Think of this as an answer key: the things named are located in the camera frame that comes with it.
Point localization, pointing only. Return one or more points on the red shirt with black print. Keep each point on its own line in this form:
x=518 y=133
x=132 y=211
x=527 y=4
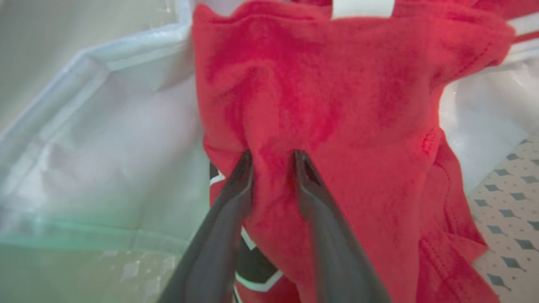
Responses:
x=337 y=126

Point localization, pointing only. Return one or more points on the white translucent laundry basket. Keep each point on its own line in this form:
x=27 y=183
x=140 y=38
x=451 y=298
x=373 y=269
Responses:
x=105 y=160

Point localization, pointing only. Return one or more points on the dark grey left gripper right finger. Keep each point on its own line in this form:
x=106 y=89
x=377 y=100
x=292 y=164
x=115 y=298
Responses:
x=337 y=256

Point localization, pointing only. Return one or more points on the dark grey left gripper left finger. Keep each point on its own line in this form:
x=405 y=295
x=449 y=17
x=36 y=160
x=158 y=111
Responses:
x=214 y=248

